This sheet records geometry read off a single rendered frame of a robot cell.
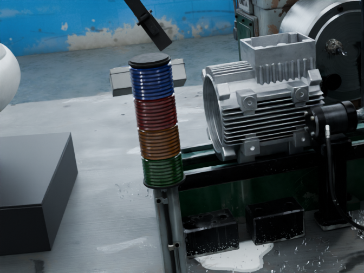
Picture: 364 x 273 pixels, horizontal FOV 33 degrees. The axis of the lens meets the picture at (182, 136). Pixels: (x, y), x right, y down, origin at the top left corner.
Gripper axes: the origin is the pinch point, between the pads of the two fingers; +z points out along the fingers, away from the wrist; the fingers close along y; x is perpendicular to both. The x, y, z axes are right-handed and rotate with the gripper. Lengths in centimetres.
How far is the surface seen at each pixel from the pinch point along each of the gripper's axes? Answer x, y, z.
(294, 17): -29.6, 26.3, 24.4
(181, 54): -8, 471, 145
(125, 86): 12.6, 13.7, 8.9
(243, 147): -0.3, -15.0, 24.0
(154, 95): 5.4, -39.1, -2.6
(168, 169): 10.4, -39.2, 7.7
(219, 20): -64, 533, 159
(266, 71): -12.2, -11.1, 16.1
